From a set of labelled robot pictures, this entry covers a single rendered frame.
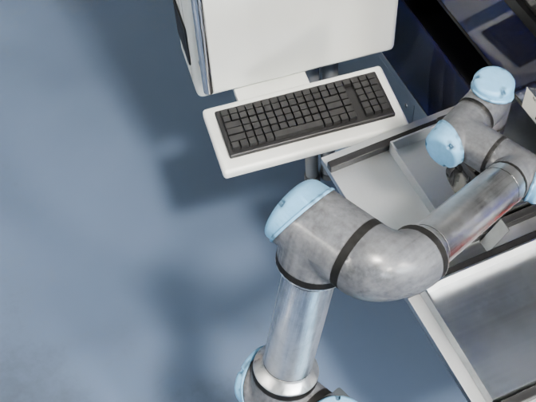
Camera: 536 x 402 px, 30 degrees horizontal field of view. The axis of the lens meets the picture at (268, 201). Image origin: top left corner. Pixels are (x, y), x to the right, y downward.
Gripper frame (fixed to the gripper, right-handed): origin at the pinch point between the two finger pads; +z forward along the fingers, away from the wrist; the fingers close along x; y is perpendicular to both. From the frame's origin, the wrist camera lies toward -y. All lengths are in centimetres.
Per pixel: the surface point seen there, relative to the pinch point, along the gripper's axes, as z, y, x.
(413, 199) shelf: 5.7, -4.8, -8.3
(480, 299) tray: 5.4, 21.8, -8.2
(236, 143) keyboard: 11, -39, -35
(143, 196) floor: 94, -93, -49
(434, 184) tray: 5.5, -6.2, -2.6
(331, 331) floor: 94, -24, -16
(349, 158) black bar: 3.7, -19.0, -16.1
